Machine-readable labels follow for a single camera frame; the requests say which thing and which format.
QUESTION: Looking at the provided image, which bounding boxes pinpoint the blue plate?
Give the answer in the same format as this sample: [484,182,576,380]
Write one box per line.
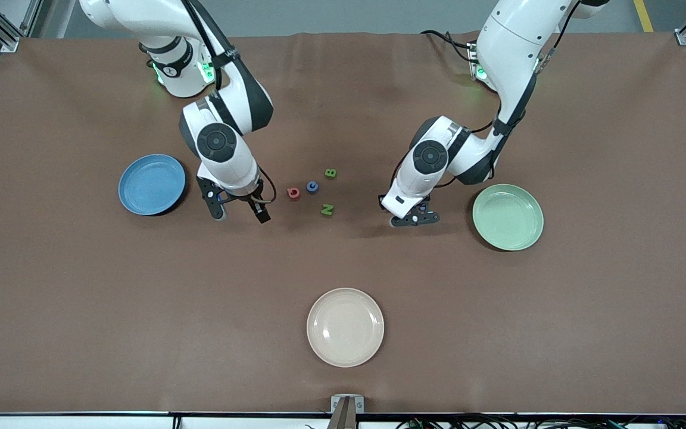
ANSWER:
[118,154,187,216]

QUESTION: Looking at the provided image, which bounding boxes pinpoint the green plate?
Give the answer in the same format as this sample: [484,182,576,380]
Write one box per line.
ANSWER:
[472,184,545,251]

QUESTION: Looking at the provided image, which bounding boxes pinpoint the cream plate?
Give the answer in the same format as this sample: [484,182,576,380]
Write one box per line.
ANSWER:
[306,288,385,368]

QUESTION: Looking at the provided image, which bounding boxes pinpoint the brown table mat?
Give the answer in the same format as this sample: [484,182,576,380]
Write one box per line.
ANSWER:
[0,31,686,416]

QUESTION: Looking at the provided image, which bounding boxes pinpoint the black base cable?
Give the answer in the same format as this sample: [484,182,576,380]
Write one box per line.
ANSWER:
[419,29,476,64]

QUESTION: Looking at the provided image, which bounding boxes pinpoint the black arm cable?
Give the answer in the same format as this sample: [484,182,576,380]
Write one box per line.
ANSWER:
[179,0,276,204]
[389,0,582,191]

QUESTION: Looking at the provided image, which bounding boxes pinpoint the grey metal bracket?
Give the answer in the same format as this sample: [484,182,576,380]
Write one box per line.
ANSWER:
[330,394,365,414]

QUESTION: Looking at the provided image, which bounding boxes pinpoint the camera mount post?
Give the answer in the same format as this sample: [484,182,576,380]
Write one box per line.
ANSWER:
[326,398,358,429]

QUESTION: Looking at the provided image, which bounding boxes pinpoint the tangled black cables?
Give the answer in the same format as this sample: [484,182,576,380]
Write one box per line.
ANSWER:
[395,413,686,429]

